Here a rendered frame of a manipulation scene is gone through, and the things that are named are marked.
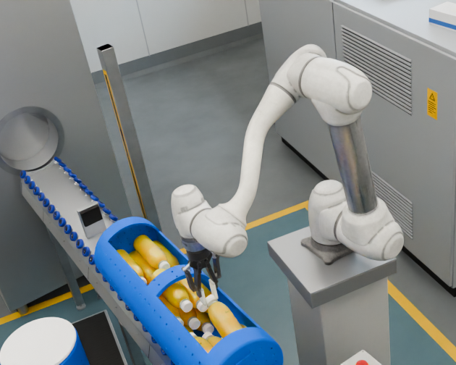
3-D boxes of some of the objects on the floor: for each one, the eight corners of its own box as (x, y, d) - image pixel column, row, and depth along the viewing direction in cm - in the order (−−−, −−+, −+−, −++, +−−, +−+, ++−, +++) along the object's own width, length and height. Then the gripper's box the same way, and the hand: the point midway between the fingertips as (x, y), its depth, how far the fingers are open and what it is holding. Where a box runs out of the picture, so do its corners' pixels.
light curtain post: (181, 317, 390) (108, 43, 298) (186, 323, 385) (114, 46, 293) (172, 322, 387) (95, 48, 296) (177, 328, 383) (100, 51, 291)
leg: (83, 302, 415) (53, 221, 381) (87, 307, 410) (57, 226, 376) (74, 306, 412) (44, 226, 378) (78, 311, 408) (48, 230, 374)
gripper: (213, 227, 216) (224, 282, 229) (168, 250, 210) (182, 305, 222) (225, 238, 210) (236, 294, 223) (179, 261, 204) (193, 318, 217)
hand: (208, 292), depth 221 cm, fingers closed on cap, 4 cm apart
